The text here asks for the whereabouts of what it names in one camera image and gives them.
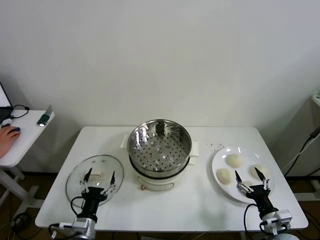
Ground black wall cable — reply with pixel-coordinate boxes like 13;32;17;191
283;126;320;176

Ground black laptop cable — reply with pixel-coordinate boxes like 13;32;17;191
9;104;30;119

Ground black floor cables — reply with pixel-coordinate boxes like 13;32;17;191
9;211;35;227

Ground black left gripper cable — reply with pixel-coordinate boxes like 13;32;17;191
70;196;86;216

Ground white side table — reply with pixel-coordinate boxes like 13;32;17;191
0;109;55;208

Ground perforated steel steamer basket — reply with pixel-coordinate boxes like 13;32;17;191
126;119;193;173

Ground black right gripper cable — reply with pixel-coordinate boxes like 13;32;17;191
244;203;266;236

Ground laptop screen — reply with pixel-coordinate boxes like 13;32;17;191
0;81;14;123

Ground green handled metal scraper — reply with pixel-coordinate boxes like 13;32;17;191
36;104;53;127

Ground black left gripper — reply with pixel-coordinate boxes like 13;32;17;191
79;168;116;218

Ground white electric cooker pot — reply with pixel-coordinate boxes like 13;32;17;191
121;134;200;192

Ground white wall cable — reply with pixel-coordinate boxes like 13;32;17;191
282;143;307;171

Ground scattered dark crumbs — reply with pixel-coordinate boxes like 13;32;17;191
205;141;225;149

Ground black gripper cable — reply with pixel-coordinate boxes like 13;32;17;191
244;203;266;236
70;196;86;216

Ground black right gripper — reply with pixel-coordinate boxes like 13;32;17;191
234;167;278;215

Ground person's bare hand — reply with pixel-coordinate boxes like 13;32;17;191
0;124;21;160

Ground glass pot lid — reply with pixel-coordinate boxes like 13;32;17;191
65;154;125;207

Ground white round plate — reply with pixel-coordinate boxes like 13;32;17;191
211;146;275;204

